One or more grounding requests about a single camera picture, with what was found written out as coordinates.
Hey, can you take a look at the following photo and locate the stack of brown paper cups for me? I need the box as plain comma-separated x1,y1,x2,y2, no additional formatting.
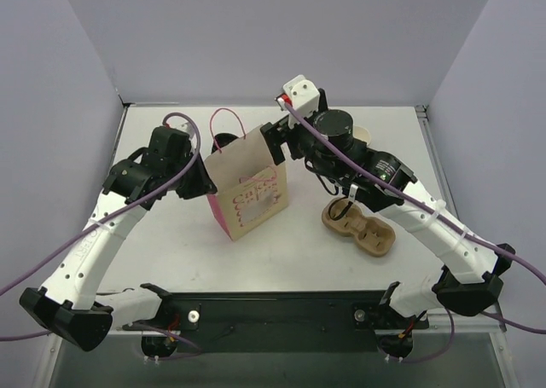
353,125,371,146

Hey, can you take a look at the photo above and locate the brown cardboard cup carrier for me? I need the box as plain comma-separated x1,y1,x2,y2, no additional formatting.
321,197,396,258

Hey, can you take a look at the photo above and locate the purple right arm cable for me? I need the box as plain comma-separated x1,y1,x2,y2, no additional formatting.
281,101,546,363

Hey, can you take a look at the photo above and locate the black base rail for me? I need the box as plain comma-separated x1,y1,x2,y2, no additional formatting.
144,290,428,353

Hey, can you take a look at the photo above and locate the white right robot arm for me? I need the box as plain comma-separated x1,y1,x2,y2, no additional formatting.
260,109,511,327

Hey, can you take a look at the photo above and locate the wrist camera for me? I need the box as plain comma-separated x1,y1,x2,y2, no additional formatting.
164,113,197,138
276,75,320,117

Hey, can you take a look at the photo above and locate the pink and cream paper bag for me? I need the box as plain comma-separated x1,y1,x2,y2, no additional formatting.
204,118,288,241

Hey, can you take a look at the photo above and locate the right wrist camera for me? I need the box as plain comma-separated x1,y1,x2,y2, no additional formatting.
276,75,320,117

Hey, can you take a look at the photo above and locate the stack of black cup lids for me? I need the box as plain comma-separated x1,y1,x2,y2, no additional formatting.
211,132,238,153

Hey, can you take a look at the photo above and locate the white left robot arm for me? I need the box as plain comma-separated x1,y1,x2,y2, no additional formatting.
20,124,216,351

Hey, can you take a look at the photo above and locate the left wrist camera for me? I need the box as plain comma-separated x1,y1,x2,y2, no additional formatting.
164,113,197,138

